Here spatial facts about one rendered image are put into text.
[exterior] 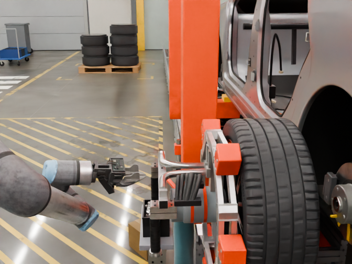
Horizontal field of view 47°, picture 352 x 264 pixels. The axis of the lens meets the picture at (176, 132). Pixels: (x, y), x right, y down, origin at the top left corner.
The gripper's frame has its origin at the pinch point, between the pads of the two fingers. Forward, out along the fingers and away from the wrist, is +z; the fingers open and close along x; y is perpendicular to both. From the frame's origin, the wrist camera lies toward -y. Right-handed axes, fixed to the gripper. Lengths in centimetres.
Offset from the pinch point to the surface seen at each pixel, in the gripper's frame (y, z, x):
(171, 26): -65, 76, 211
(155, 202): 11.2, -0.9, -18.8
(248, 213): 27.3, 22.4, -33.4
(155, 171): -5.0, 8.0, 6.2
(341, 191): 21, 71, -21
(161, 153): 3.1, 8.6, 9.1
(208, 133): 20.8, 22.1, 5.2
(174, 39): -74, 80, 205
